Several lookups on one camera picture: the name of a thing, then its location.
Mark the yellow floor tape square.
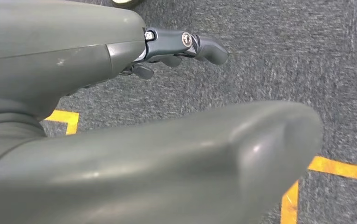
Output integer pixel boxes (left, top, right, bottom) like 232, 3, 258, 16
44, 110, 80, 136
280, 156, 357, 224

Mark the dark round disc pale centre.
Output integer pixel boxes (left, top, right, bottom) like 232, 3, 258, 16
110, 0, 144, 8

